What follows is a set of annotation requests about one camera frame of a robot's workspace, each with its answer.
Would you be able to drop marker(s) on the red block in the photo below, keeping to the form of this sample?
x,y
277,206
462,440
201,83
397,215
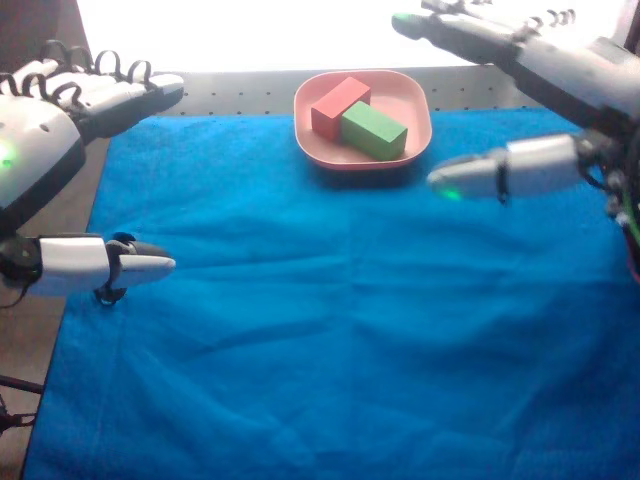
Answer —
x,y
332,107

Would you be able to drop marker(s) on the blue cloth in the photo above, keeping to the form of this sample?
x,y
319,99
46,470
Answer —
x,y
300,325

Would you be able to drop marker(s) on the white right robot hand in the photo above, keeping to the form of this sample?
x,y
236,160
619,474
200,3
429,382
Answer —
x,y
560,65

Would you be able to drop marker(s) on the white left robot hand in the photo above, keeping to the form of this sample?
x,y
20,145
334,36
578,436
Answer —
x,y
35,150

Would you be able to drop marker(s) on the pink plate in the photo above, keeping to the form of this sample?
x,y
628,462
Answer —
x,y
415,100

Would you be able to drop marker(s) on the green block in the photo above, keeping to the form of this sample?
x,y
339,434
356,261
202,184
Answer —
x,y
375,130

